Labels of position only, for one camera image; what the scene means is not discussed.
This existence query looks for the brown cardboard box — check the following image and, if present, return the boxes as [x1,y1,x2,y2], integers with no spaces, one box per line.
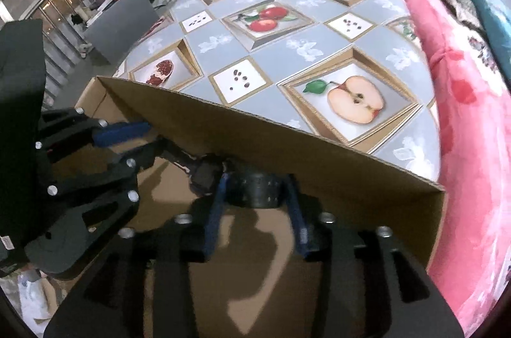
[77,78,444,337]

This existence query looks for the dark purple smart watch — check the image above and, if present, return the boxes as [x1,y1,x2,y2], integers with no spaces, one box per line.
[159,137,325,209]

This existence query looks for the pink floral blanket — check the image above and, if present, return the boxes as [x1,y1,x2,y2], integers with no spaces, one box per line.
[404,0,510,337]

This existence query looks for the grey storage box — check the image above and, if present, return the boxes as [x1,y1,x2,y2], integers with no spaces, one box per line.
[84,0,159,65]

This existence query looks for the fruit pattern table cover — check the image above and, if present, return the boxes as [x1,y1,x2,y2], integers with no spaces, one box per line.
[116,0,440,181]

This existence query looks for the teal patterned pillow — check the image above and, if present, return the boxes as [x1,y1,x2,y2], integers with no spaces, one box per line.
[471,0,510,81]

